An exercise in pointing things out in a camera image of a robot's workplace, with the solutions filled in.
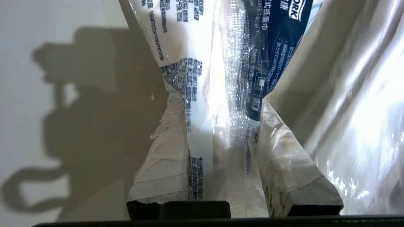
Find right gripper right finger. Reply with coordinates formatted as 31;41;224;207
257;98;344;218

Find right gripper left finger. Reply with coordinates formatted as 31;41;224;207
126;94;190;221

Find white slippers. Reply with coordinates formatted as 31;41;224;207
262;0;404;218

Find printed white tissue packet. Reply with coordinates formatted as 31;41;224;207
118;0;316;218

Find glossy white low cabinet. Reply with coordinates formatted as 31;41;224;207
0;0;169;223

